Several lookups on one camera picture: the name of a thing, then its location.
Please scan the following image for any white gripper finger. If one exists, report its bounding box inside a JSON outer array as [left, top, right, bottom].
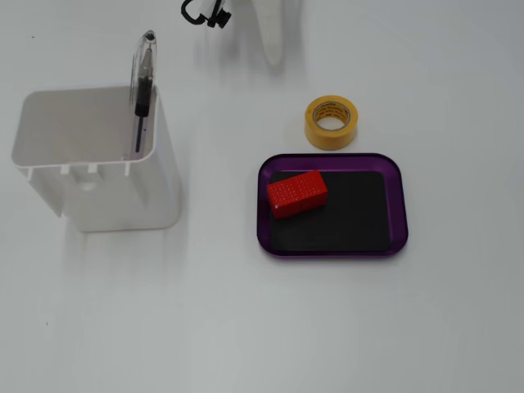
[[249, 0, 302, 69]]

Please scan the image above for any yellow masking tape roll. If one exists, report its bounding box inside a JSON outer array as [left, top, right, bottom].
[[304, 95, 360, 151]]

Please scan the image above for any red textured rectangular block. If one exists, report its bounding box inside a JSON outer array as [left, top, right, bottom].
[[266, 169, 328, 220]]

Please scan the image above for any purple metal tray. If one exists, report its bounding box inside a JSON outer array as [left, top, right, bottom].
[[256, 152, 409, 260]]

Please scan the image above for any black cable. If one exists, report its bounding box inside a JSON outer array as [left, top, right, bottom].
[[181, 0, 210, 26]]

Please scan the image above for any white plastic pen holder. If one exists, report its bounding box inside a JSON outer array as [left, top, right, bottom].
[[11, 84, 182, 233]]

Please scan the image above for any clear black ballpoint pen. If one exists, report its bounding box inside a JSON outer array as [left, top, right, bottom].
[[129, 29, 159, 155]]

